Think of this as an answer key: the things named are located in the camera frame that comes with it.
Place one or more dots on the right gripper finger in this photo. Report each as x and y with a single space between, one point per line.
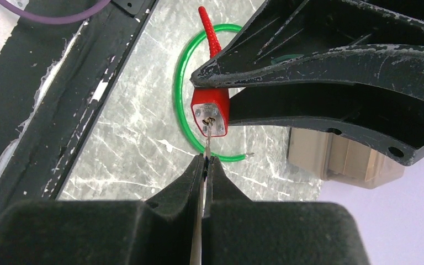
238 230
159 230

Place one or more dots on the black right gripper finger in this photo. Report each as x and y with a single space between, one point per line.
374 43
386 121

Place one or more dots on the brown translucent toolbox pink handle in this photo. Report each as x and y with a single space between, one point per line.
334 158

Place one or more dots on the red cable padlock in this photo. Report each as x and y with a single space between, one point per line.
211 106

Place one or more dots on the green cable lock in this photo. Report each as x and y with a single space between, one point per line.
178 79

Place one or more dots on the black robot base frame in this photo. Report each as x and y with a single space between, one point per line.
54 81

